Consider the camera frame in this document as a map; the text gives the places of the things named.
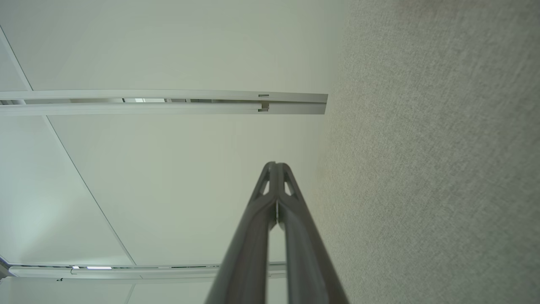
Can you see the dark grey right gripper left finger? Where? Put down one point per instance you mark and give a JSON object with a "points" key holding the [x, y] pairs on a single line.
{"points": [[244, 261]]}

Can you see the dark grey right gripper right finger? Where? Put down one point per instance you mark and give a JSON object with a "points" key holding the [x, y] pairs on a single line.
{"points": [[308, 270]]}

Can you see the ceiling light track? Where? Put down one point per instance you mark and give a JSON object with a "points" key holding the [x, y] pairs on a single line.
{"points": [[168, 272]]}

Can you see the grey metal partition post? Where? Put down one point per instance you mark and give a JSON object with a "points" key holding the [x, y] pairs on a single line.
{"points": [[168, 109]]}

